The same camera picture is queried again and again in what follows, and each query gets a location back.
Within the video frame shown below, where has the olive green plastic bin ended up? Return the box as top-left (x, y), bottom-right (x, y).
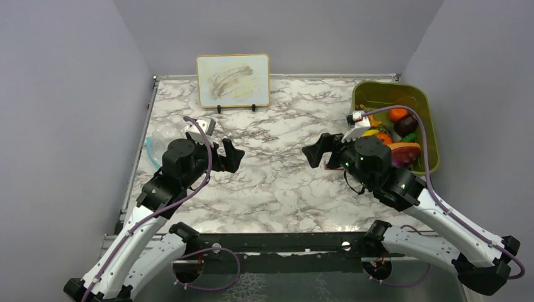
top-left (349, 81), bottom-right (440, 173)

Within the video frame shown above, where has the green toy vegetable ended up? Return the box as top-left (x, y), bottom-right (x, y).
top-left (400, 133), bottom-right (418, 143)

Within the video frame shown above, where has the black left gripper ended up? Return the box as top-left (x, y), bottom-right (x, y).
top-left (183, 131), bottom-right (244, 189)

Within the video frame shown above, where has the yellow framed whiteboard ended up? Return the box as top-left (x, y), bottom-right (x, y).
top-left (196, 53), bottom-right (271, 108)

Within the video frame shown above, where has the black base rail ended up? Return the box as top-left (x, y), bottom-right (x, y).
top-left (172, 232), bottom-right (393, 279)

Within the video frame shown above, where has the yellow toy banana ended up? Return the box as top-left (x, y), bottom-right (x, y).
top-left (361, 129), bottom-right (380, 137)

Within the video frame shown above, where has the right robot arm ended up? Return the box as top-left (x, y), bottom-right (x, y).
top-left (302, 133), bottom-right (520, 296)

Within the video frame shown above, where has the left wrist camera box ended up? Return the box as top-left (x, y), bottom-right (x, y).
top-left (183, 117), bottom-right (216, 147)

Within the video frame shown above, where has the clear blue zip top bag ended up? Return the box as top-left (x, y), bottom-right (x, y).
top-left (146, 126), bottom-right (185, 169)

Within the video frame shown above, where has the purple orange toy slice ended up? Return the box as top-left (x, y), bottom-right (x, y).
top-left (388, 142), bottom-right (421, 168)

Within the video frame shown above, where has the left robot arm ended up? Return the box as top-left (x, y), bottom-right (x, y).
top-left (63, 138), bottom-right (245, 301)

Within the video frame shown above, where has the orange toy pumpkin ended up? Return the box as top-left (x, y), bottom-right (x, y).
top-left (375, 133), bottom-right (393, 145)

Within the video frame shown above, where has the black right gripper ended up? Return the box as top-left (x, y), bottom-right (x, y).
top-left (303, 129), bottom-right (373, 189)

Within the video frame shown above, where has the orange toy tangerine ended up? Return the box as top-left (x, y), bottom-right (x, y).
top-left (389, 108), bottom-right (409, 123)

